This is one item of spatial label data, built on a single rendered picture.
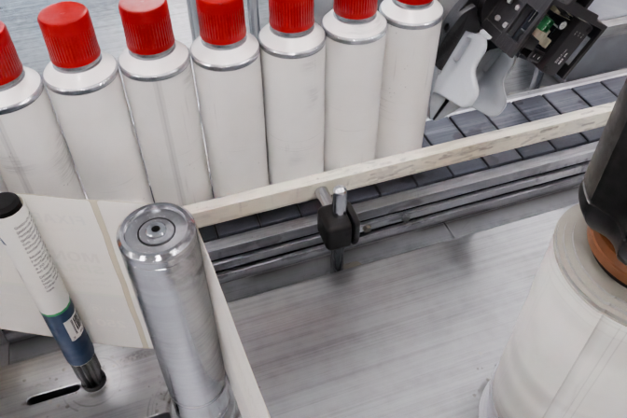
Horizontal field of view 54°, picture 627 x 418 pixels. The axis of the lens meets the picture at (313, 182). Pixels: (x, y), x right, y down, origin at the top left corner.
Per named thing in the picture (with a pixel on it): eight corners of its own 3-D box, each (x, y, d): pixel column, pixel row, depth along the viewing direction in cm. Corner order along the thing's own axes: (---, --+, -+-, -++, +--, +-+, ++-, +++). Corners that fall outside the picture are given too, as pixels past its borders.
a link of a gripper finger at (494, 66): (455, 149, 56) (521, 63, 51) (425, 110, 60) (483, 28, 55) (479, 155, 57) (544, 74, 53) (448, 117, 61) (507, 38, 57)
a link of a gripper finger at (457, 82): (430, 143, 54) (495, 54, 49) (401, 103, 58) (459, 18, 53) (455, 149, 56) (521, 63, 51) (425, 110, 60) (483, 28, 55)
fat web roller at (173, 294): (177, 449, 41) (112, 277, 28) (165, 387, 44) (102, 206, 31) (243, 426, 42) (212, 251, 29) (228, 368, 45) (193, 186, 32)
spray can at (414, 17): (377, 177, 59) (397, -26, 45) (360, 143, 63) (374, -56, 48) (427, 168, 60) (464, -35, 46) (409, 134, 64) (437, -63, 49)
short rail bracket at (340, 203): (326, 297, 55) (328, 204, 47) (315, 271, 57) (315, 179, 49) (359, 286, 56) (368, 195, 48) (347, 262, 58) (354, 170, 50)
